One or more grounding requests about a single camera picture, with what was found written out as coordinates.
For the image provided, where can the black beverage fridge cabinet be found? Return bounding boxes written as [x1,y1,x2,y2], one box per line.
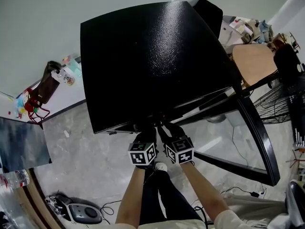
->
[80,0,281,187]

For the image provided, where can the black floor cable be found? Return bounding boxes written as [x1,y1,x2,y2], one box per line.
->
[100,199,122,224]

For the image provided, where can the black floor fan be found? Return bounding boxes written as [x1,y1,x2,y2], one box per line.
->
[206,43,305,125]

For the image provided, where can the small wooden shelf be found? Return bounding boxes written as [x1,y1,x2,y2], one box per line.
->
[273,31,301,52]

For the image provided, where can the round wooden table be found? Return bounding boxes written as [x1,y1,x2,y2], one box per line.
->
[14,168,68,229]

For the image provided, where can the person's white shoe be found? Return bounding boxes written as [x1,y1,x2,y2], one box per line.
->
[154,162,168,172]

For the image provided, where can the person's left forearm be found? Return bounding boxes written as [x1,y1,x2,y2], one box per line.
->
[115,167,146,225]

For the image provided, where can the grey hand-held device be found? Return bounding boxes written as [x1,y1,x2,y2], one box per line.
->
[285,179,305,220]
[44,194,103,225]

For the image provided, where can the black chair back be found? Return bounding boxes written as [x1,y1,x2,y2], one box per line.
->
[192,0,224,39]

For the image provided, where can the white patterned bottle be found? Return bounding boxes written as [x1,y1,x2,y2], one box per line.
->
[51,69,76,86]

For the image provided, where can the light wooden table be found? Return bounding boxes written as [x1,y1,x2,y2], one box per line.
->
[232,43,278,88]

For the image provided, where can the person's white printed shirt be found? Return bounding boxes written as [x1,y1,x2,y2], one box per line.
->
[114,209,286,229]

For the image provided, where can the cluttered white desk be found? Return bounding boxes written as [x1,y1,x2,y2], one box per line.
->
[219,15,275,49]

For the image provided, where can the brown bag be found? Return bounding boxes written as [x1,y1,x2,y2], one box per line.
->
[30,61,63,105]

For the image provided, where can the green water bottle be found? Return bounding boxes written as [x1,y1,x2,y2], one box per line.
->
[62,53,82,73]

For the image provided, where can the small colourful toys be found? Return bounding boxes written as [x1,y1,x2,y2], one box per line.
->
[8,96,26,119]

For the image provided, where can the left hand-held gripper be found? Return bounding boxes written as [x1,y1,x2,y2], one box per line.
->
[128,127,159,169]

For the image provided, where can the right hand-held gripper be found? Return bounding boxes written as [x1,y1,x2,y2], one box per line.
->
[157,123,195,165]

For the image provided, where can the person's right forearm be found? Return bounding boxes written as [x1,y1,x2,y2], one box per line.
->
[180,162,230,224]

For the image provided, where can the person's black trousers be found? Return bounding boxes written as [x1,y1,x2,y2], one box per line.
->
[139,169,203,225]

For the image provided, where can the clear water bottle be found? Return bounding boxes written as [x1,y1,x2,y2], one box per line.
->
[0,169,31,189]

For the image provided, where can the red doll bag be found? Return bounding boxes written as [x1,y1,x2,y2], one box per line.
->
[23,88,51,124]

